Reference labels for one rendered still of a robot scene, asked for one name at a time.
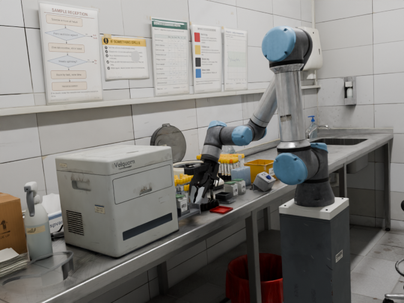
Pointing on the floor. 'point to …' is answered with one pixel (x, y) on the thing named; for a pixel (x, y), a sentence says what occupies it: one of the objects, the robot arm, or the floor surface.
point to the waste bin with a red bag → (270, 294)
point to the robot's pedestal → (315, 258)
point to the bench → (160, 249)
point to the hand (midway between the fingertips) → (193, 205)
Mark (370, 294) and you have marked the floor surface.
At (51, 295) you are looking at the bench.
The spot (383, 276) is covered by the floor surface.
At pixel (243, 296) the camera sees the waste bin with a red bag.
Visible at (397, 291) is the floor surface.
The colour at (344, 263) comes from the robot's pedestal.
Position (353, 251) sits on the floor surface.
